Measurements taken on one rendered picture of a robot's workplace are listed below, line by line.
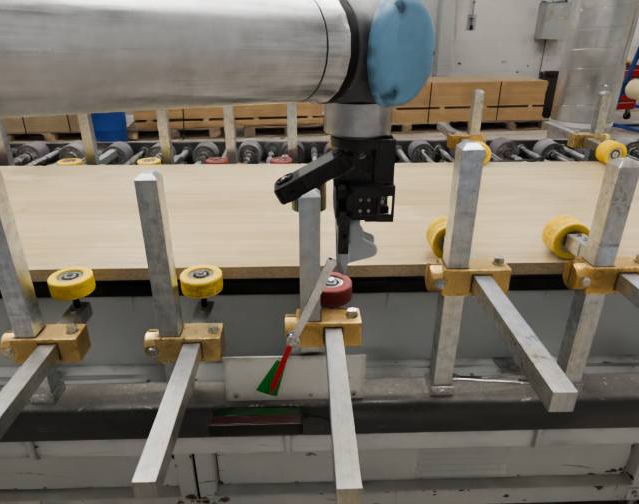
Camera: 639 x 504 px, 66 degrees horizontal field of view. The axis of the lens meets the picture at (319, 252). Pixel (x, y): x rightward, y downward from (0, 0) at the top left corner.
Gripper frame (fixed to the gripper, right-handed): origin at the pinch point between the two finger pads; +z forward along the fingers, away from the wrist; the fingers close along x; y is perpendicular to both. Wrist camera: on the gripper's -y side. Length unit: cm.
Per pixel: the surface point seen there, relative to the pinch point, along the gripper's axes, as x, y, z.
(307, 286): 6.1, -4.9, 6.7
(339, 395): -11.9, -0.5, 14.7
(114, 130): 527, -231, 79
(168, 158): 115, -56, 12
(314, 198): 6.1, -3.6, -8.9
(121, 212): 54, -53, 11
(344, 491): -27.4, -1.0, 15.2
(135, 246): 33, -43, 11
